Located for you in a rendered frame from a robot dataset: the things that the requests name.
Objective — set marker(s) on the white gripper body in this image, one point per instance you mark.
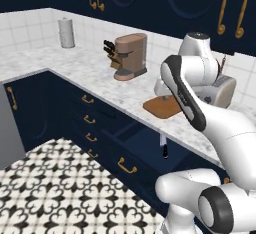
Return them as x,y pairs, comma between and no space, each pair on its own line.
161,87

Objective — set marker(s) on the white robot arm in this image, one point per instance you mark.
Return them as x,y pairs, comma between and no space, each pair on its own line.
230,138

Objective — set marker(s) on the brown wooden cutting board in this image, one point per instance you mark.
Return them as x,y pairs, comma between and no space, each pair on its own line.
161,107

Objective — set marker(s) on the open dark blue drawer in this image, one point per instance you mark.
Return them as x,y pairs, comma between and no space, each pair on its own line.
146,144

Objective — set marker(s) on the wooden knife block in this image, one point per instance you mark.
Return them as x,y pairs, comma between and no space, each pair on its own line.
112,55

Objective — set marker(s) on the dark blue drawer front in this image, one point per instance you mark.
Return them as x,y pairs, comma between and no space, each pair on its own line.
83,151
78,119
80,94
80,136

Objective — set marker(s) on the brown coffee machine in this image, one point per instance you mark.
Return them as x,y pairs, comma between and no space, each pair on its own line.
131,56

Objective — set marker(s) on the dark thin utensil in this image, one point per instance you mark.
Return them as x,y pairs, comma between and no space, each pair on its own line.
223,63

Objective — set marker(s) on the white paper towel roll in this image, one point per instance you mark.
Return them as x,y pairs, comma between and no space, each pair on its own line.
66,33

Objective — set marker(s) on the dark blue lower cupboard door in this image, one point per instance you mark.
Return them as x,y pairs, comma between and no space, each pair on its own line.
31,111

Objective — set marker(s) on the grey appliance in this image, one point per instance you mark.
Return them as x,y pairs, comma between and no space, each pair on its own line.
9,134

